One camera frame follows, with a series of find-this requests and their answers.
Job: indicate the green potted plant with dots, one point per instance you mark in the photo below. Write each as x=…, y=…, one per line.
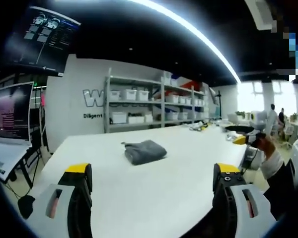
x=240, y=114
x=293, y=116

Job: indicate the black cloth object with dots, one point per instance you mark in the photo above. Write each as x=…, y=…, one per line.
x=26, y=205

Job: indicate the black laptop stand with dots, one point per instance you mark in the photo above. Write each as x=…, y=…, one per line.
x=27, y=163

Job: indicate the grey towel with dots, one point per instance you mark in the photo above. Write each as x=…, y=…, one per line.
x=145, y=151

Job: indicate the person's right hand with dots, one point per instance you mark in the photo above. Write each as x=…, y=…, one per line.
x=267, y=146

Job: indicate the ceiling air vent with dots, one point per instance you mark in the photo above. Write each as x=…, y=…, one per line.
x=262, y=12

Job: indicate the black tripod stand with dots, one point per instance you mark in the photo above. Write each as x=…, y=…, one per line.
x=219, y=104

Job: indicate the long ceiling light strip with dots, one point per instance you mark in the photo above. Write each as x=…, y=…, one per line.
x=196, y=29

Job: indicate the white laptop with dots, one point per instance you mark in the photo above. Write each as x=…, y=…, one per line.
x=11, y=124

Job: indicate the yellow and white tools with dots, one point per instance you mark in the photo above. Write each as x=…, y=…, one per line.
x=200, y=126

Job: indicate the hanging black monitor screen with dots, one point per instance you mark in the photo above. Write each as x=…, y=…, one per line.
x=43, y=37

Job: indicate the rows of white storage boxes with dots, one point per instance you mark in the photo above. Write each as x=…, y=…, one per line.
x=173, y=100

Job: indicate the grey metal shelf rack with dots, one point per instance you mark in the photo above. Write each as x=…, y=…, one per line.
x=154, y=104

